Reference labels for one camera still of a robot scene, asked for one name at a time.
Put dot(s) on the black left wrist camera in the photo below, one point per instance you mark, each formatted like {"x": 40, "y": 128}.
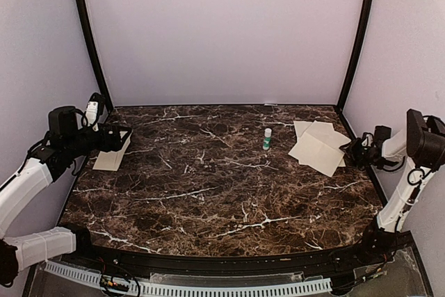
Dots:
{"x": 94, "y": 110}

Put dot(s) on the black front table rail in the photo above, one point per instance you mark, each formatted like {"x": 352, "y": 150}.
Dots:
{"x": 328, "y": 263}

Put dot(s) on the beige paper envelope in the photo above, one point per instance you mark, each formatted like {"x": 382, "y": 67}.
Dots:
{"x": 110, "y": 161}

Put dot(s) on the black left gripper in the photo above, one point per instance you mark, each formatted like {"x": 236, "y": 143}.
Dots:
{"x": 116, "y": 144}

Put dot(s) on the white letter sheet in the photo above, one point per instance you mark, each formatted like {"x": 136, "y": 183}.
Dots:
{"x": 318, "y": 152}

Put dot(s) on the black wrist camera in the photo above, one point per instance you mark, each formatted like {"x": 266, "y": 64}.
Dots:
{"x": 94, "y": 110}
{"x": 381, "y": 134}

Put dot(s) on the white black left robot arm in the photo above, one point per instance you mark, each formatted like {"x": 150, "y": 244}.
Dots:
{"x": 72, "y": 133}

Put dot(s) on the white spare paper sheet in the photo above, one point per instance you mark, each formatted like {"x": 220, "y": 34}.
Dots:
{"x": 302, "y": 128}

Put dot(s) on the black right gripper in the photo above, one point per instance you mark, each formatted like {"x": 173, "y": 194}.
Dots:
{"x": 351, "y": 150}

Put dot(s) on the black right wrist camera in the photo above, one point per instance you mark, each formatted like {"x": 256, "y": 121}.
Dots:
{"x": 381, "y": 134}

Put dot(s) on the black right frame post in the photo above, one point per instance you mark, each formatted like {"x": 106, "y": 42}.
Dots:
{"x": 355, "y": 54}

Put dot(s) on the black frame post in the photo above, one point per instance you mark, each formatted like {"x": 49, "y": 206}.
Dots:
{"x": 355, "y": 54}
{"x": 92, "y": 53}

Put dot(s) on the green white glue stick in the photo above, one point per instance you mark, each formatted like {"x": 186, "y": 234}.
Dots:
{"x": 267, "y": 138}

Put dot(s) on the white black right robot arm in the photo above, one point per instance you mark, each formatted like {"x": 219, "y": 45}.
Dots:
{"x": 419, "y": 150}

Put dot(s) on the black left frame post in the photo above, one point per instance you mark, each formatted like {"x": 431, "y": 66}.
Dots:
{"x": 92, "y": 53}

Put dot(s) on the white slotted cable duct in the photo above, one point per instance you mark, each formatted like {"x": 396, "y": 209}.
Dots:
{"x": 188, "y": 285}

